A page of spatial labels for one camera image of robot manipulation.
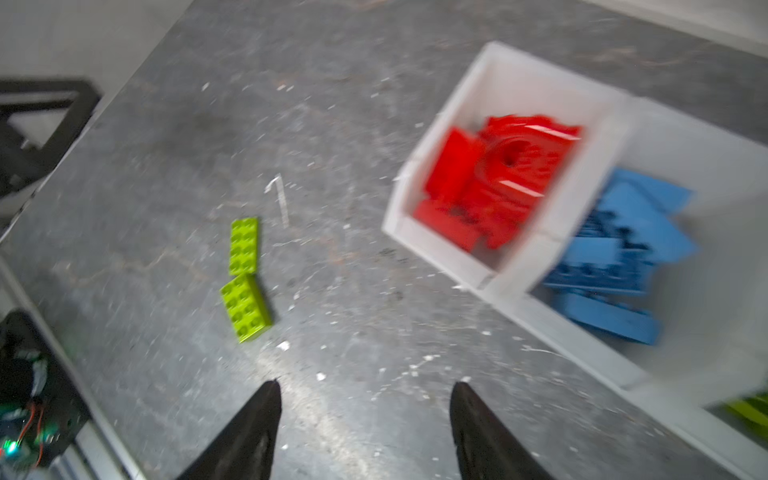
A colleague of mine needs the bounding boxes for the green lego brick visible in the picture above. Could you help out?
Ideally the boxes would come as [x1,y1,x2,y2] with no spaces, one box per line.
[726,393,768,439]

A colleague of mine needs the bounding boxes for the white bin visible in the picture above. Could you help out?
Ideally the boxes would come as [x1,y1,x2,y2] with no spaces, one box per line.
[627,386,767,479]
[383,42,632,301]
[485,95,768,415]

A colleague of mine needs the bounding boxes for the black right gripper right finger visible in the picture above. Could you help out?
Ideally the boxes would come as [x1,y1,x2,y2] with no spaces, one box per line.
[449,382,553,480]

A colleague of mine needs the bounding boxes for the red lego brick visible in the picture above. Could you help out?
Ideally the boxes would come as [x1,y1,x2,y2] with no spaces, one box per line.
[424,127,485,206]
[459,180,540,250]
[413,199,482,252]

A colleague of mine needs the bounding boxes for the white left bin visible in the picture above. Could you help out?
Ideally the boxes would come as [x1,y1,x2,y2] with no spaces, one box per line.
[383,42,632,301]

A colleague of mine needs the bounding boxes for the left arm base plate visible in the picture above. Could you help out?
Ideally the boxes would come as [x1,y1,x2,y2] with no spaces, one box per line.
[1,309,91,473]

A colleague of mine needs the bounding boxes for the blue lego brick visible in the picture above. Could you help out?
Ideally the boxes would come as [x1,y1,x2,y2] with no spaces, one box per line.
[552,291,661,345]

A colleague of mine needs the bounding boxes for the white middle bin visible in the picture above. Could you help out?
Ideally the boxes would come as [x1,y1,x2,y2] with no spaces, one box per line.
[485,95,768,415]

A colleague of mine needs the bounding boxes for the red arch lego piece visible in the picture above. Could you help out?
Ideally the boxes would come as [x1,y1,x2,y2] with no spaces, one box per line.
[478,115,583,200]

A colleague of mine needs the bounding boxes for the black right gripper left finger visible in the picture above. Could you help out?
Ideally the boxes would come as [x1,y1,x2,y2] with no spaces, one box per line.
[178,380,282,480]

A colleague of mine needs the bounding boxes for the white right bin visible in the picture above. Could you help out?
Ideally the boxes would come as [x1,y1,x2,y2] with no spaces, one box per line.
[627,386,767,479]

